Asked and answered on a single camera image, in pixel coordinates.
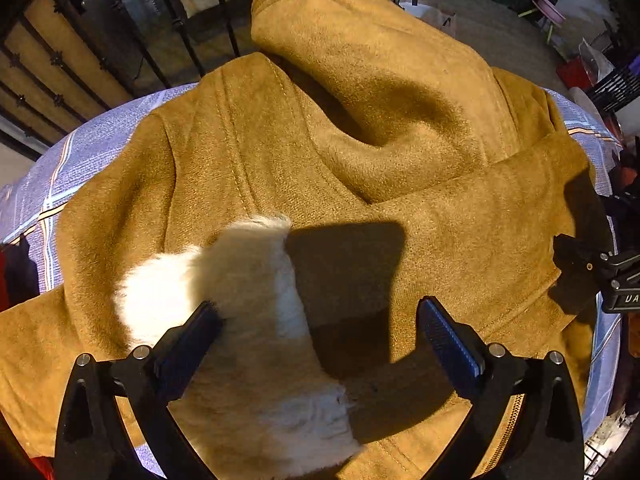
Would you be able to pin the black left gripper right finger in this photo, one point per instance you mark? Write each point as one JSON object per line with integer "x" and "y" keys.
{"x": 543, "y": 441}

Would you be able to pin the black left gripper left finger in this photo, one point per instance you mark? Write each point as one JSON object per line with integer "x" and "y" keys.
{"x": 92, "y": 441}

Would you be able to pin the brown suede shearling coat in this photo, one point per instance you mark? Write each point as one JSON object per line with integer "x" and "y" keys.
{"x": 408, "y": 166}

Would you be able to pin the red garment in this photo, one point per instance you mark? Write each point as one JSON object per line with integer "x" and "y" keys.
{"x": 5, "y": 299}

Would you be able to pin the plaid lilac bed sheet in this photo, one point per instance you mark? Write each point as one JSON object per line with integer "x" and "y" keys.
{"x": 31, "y": 207}

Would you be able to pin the pink stool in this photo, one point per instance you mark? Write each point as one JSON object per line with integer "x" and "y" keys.
{"x": 552, "y": 16}

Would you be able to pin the black iron bed railing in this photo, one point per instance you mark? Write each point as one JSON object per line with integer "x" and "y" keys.
{"x": 64, "y": 62}

